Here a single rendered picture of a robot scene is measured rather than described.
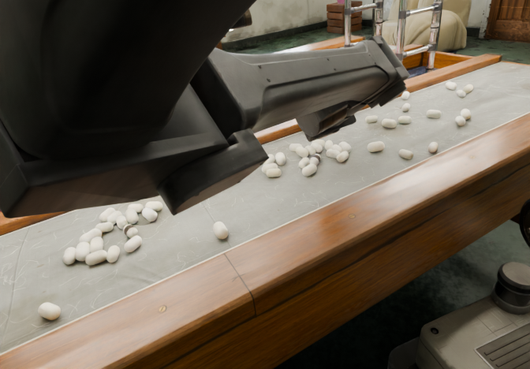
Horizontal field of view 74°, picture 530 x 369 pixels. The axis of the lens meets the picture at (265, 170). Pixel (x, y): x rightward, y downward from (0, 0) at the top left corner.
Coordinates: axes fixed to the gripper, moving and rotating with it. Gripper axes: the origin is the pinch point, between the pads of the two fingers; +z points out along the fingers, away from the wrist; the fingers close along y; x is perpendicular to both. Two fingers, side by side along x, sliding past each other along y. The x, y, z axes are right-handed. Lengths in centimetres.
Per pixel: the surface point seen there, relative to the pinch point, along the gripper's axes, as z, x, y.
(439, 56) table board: 39, -18, -95
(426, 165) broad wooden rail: -9.6, 16.0, -14.8
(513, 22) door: 195, -77, -435
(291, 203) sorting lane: -1.4, 12.2, 10.5
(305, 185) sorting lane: 1.1, 10.2, 5.0
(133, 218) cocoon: 6.8, 3.3, 37.1
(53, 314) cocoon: -5, 13, 51
